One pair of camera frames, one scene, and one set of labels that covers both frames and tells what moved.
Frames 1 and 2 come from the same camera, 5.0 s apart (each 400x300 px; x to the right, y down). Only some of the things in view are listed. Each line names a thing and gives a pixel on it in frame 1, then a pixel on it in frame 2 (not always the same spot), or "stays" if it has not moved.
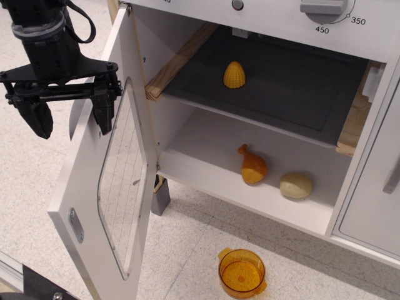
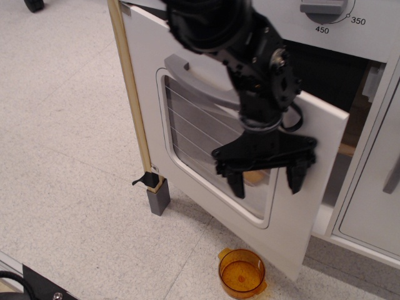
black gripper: (60, 75) -> (261, 149)
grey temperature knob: (324, 12) stays
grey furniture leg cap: (160, 199) stays
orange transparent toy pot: (241, 272) stays
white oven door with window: (104, 207) -> (190, 104)
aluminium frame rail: (11, 272) stays
